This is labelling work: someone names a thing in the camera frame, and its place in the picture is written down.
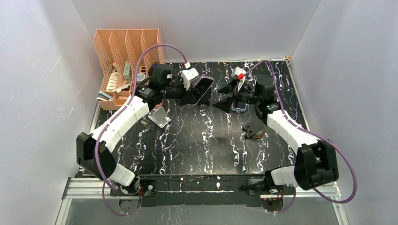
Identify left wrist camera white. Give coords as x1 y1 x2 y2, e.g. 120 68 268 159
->
181 68 199 90

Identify purple cable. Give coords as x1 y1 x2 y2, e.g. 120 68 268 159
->
241 60 358 214
94 43 188 216

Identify phone with pink case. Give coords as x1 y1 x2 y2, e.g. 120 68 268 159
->
189 76 214 105

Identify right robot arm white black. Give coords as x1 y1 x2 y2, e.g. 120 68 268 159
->
213 74 339 194

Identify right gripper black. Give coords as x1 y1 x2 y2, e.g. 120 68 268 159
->
212 79 261 114

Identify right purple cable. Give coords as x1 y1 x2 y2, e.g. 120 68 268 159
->
241 60 358 214

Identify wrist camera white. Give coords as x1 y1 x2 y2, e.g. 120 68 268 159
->
181 68 199 90
231 67 246 80

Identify green white box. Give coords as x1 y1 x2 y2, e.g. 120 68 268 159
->
123 60 132 82

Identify orange plastic file organizer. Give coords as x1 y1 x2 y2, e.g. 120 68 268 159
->
93 29 165 111

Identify grey stand on wooden base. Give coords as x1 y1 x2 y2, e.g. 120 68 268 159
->
242 120 265 139

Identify white label tag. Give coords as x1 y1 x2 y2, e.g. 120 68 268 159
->
106 72 118 91

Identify phone with blue case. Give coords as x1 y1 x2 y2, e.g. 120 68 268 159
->
231 101 247 113

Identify round blue white tape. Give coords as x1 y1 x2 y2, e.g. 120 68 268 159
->
135 73 146 83

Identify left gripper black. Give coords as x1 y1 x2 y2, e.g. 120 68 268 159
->
161 77 197 108

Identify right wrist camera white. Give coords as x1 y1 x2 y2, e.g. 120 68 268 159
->
231 67 246 80

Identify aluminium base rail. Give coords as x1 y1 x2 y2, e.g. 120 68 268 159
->
62 175 342 208

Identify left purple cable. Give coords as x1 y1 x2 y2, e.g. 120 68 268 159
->
94 43 188 216

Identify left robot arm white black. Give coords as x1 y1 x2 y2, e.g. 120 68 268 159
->
76 63 214 195

